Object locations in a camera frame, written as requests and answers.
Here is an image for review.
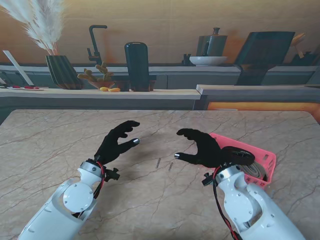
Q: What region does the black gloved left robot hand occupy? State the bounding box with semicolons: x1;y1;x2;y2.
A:
94;120;141;166

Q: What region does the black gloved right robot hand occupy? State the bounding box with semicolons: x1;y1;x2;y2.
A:
174;128;224;169

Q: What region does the dark brown woven belt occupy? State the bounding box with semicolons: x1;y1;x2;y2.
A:
221;146;256;166

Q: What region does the beige woven belt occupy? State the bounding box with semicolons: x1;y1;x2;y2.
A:
242;161;269;182

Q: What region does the pink plastic storage basket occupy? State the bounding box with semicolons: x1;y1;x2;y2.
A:
209;133;277;188

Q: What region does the grey kitchen counter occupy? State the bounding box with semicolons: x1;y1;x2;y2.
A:
0;61;320;118

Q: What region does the yellow brown cactus plant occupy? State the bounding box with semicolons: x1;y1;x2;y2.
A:
76;61;116;90

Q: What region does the dark blue rounded container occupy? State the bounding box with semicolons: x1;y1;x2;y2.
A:
124;41;150;89

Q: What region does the dark ribbed vase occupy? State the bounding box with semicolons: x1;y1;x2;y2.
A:
45;54;85;90

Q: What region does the white ceramic bowl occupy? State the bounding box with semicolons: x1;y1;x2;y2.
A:
189;55;228;67

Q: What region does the small black holder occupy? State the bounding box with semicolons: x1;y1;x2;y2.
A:
182;53;196;66

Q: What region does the plate with red slices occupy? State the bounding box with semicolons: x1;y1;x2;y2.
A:
6;85;45;91

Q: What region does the grey lidded jar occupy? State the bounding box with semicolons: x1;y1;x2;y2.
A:
196;27;229;57

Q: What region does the black kitchen faucet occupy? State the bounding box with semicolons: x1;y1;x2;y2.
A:
86;24;108;65

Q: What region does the dark angled range hood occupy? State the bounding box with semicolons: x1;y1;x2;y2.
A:
234;31;296;86

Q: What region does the white leaning board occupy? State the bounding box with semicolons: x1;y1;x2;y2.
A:
2;50;35;86

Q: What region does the white pampas grass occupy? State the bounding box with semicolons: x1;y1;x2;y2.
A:
0;0;65;56

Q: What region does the dark utensil holder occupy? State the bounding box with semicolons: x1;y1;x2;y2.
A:
291;51;319;66

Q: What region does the yellow kitchen utensil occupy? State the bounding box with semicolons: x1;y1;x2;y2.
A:
290;32;307;58

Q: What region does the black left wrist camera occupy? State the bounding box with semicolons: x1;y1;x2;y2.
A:
104;167;121;182

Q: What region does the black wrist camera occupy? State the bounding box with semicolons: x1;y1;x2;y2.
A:
104;167;121;182
201;172;216;187

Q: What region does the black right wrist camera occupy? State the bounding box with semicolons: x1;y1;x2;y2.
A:
201;172;216;187

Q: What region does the red black left arm cable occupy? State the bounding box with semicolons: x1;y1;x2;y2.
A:
71;161;106;218

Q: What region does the red black arm cable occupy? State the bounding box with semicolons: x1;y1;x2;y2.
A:
71;161;106;218
212;167;242;240

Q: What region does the red black right arm cable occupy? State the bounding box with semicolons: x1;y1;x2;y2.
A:
212;167;242;240

